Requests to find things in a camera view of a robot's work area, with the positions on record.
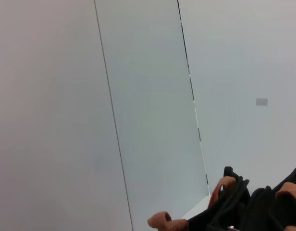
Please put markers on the silver metal zipper pull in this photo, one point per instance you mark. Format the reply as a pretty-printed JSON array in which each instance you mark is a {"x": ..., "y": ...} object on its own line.
[{"x": 230, "y": 227}]

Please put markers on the grey wall sticker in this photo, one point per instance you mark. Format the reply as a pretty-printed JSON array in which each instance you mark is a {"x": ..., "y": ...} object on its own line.
[{"x": 261, "y": 101}]

